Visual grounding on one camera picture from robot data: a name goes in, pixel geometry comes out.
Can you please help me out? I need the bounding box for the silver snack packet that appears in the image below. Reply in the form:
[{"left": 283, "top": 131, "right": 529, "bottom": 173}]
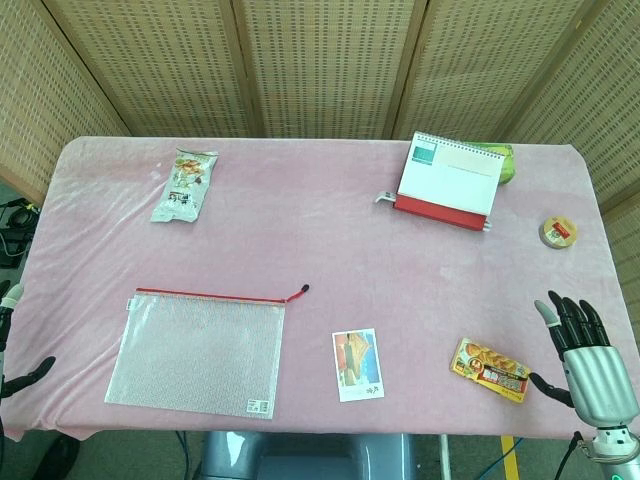
[{"left": 149, "top": 147, "right": 220, "bottom": 224}]

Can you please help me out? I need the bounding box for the white table leg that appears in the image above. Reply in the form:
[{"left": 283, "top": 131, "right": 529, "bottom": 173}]
[{"left": 438, "top": 434, "right": 452, "bottom": 480}]

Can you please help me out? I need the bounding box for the pink tablecloth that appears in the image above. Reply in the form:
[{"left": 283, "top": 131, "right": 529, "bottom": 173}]
[{"left": 0, "top": 135, "right": 626, "bottom": 444}]

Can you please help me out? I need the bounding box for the green packet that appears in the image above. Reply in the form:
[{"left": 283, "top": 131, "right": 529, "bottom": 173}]
[{"left": 462, "top": 142, "right": 516, "bottom": 186}]

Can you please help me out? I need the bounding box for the black floor equipment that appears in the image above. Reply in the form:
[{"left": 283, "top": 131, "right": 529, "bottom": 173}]
[{"left": 0, "top": 197, "right": 40, "bottom": 269}]

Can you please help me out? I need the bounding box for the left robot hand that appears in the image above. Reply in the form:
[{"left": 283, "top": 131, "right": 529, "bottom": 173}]
[{"left": 0, "top": 280, "right": 57, "bottom": 401}]

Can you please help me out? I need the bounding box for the yellow curry box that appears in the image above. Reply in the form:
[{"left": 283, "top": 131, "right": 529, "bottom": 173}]
[{"left": 448, "top": 337, "right": 532, "bottom": 403}]

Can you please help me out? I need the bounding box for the round wooden tin red label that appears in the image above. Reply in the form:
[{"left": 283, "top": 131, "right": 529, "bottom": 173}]
[{"left": 538, "top": 214, "right": 579, "bottom": 250}]

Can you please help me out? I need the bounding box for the wooden rattan folding screen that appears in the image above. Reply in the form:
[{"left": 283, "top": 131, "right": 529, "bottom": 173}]
[{"left": 0, "top": 0, "right": 640, "bottom": 301}]

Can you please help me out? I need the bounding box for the grey robot torso base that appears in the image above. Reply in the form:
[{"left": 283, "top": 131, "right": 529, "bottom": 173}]
[{"left": 197, "top": 430, "right": 419, "bottom": 480}]

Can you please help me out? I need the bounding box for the clear mesh zipper pouch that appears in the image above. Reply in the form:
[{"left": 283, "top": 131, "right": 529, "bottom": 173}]
[{"left": 103, "top": 283, "right": 311, "bottom": 420}]

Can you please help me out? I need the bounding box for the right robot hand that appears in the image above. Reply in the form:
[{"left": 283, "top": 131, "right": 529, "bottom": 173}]
[{"left": 529, "top": 289, "right": 628, "bottom": 428}]

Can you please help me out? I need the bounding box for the white red desk calendar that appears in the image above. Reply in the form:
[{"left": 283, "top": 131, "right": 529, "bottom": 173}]
[{"left": 392, "top": 130, "right": 505, "bottom": 232}]

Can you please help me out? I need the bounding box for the colourful photo card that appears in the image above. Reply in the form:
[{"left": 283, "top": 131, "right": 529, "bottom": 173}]
[{"left": 331, "top": 328, "right": 386, "bottom": 404}]

